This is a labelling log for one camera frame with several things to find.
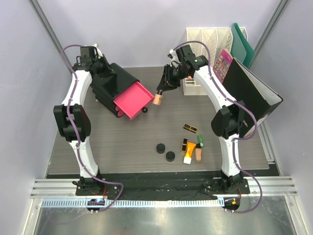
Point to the peach foundation bottle black cap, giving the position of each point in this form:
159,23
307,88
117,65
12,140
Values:
158,97

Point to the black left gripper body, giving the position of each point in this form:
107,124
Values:
103,67

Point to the black drawer cabinet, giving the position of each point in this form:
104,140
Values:
108,85

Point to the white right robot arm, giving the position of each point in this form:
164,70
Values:
229,116

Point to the black lever arch binder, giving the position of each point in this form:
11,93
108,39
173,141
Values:
244,86

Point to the orange cream tube white cap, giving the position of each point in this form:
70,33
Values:
189,151

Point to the gold black lipstick lower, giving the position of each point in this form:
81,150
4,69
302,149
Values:
184,145

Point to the gold black lipstick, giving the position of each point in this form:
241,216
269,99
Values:
184,145
190,128

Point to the black round compact right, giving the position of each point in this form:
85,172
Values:
170,156

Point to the pink sticker booklet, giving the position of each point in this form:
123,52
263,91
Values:
222,64

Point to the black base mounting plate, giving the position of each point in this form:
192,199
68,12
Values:
164,186

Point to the aluminium frame rail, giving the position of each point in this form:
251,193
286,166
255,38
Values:
61,193

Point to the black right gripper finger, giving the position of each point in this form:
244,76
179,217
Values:
162,86
169,87

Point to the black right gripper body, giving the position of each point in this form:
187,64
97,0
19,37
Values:
180,70

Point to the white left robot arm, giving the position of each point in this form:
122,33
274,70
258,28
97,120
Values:
73,122

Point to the beige foundation bottle black pump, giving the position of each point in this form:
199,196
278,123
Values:
198,152

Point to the teal plastic folder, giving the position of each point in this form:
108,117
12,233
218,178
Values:
241,49

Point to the gold black lipstick upper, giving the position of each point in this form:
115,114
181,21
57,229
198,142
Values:
190,128

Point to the green lip balm tube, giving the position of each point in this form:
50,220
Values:
200,141

